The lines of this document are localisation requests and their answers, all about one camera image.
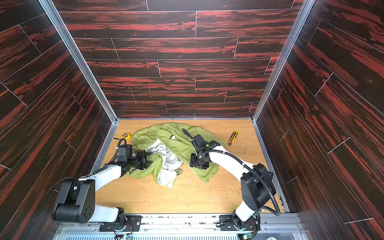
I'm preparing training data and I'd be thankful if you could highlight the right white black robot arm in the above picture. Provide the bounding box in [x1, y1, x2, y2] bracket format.
[182, 129, 281, 230]

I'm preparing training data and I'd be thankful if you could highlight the green Snoopy zip jacket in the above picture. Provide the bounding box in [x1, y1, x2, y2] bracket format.
[129, 123, 225, 188]

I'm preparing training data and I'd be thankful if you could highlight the yellow tape measure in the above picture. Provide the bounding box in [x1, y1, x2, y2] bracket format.
[114, 133, 132, 140]

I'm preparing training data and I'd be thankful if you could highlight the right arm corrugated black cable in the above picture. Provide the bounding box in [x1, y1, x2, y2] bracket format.
[206, 149, 281, 217]

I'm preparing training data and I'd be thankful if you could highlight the aluminium front rail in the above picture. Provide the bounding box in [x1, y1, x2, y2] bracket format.
[53, 213, 309, 240]

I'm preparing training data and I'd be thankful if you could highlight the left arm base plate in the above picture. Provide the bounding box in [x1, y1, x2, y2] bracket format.
[99, 215, 142, 233]

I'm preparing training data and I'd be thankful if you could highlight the yellow black utility knife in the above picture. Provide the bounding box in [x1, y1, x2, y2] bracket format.
[228, 130, 239, 146]

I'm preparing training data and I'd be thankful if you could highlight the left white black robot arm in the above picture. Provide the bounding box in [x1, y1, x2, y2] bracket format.
[51, 144, 152, 230]

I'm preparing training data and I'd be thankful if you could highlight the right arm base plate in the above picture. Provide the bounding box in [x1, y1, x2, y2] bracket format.
[216, 215, 260, 231]

